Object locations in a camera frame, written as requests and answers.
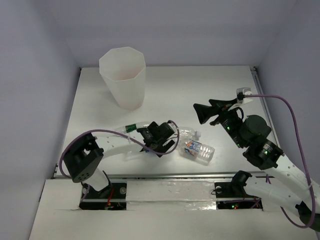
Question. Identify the translucent white plastic bin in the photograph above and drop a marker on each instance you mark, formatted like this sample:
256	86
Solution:
123	70

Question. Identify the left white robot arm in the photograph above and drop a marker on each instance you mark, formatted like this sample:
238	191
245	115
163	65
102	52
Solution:
81	158

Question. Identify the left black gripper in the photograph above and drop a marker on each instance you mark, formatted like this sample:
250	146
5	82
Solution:
161	137

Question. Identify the clear bottle orange blue label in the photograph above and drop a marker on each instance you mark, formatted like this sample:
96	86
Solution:
196	151

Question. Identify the clear bottle green label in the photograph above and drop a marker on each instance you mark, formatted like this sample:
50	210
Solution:
132	127

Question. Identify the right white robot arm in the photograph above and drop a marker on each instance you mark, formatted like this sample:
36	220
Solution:
301	196

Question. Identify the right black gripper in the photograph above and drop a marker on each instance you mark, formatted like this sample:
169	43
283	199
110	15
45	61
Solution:
204	112

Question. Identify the clear crushed unlabelled bottle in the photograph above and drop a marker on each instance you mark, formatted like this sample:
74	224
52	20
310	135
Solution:
189	133

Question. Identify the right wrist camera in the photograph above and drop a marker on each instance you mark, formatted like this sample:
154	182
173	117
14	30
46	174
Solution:
241	95

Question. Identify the aluminium side rail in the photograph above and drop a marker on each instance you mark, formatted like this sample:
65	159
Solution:
273	134

